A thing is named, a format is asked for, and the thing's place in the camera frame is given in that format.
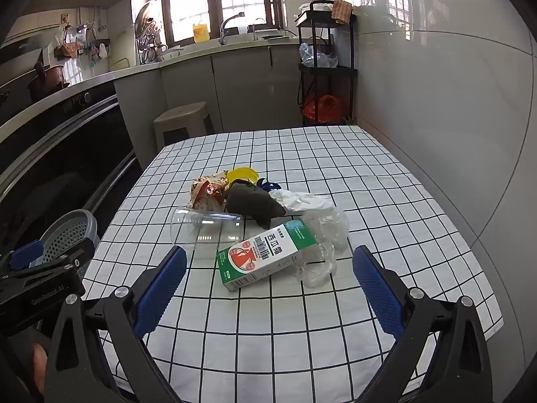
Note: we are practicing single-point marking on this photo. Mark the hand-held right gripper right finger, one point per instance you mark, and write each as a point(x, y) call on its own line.
point(377, 289)

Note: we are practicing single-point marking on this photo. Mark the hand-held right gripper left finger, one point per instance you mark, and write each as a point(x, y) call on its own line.
point(161, 289)

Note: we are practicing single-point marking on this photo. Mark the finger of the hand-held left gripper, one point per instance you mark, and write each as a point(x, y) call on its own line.
point(71, 256)
point(25, 257)

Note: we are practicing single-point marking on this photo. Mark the grey perforated plastic basket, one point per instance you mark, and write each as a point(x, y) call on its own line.
point(67, 231)

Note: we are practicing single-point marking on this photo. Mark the clear plastic cup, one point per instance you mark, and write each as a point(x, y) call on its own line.
point(197, 226)

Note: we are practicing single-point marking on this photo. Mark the clear plastic bag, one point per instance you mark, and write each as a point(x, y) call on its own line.
point(331, 226)

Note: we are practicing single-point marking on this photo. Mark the green white medicine box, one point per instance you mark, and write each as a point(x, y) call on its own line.
point(260, 256)

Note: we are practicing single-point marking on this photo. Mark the red white snack wrapper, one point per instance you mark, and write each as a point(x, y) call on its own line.
point(207, 191)

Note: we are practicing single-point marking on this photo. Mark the white plastic bag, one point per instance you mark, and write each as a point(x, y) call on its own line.
point(302, 201)

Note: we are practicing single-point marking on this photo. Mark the dark grey sock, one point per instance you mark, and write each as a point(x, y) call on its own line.
point(251, 201)

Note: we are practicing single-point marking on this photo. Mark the black built-in oven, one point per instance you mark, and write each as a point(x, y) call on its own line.
point(63, 155)

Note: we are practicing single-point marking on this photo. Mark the white black-checked tablecloth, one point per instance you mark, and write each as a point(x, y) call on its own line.
point(335, 155)

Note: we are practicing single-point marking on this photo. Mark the black oven knob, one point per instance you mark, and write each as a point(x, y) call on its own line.
point(84, 98)

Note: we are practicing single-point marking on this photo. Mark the beige plastic stool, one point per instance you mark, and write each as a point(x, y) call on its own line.
point(180, 113)

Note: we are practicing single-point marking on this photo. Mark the copper pot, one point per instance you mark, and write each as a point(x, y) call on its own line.
point(48, 77)

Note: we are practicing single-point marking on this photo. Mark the red plastic bag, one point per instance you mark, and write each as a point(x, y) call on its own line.
point(323, 107)

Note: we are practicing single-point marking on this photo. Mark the grey kitchen cabinet counter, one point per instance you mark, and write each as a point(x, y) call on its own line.
point(188, 75)

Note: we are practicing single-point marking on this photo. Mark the metal dish rack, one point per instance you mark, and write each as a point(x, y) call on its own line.
point(151, 48)

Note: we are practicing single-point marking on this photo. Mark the black metal shelf rack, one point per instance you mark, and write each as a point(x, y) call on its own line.
point(327, 69)

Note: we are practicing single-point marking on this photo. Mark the clear plastic bags bundle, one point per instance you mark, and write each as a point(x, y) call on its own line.
point(314, 56)

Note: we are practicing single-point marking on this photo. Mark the metal pot lid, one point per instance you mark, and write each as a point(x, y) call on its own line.
point(144, 19)

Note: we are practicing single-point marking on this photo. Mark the yellow detergent bottle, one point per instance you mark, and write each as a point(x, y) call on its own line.
point(200, 32)

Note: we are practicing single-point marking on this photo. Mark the chrome kitchen faucet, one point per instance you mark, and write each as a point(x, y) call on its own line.
point(224, 29)

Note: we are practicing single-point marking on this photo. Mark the orange patterned cloth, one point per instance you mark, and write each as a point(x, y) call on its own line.
point(342, 10)

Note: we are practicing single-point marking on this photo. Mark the brown-framed window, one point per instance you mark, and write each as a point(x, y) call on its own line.
point(188, 0)

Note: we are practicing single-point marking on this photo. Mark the wall utensil rack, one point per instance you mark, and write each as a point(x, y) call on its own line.
point(79, 44)

